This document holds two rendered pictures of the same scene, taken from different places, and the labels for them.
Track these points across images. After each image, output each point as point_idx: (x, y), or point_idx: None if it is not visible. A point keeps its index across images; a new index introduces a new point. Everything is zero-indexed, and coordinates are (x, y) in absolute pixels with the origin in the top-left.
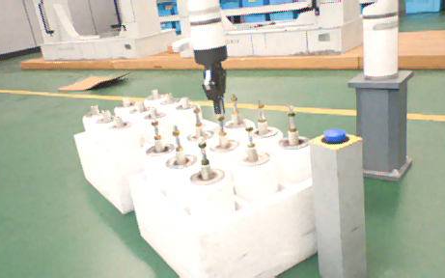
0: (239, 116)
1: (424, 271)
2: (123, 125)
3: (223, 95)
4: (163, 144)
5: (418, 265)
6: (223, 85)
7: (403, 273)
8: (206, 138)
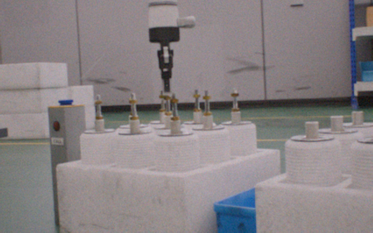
0: (170, 124)
1: (8, 229)
2: (352, 124)
3: (161, 76)
4: (240, 123)
5: (10, 230)
6: (158, 66)
7: (25, 227)
8: (197, 127)
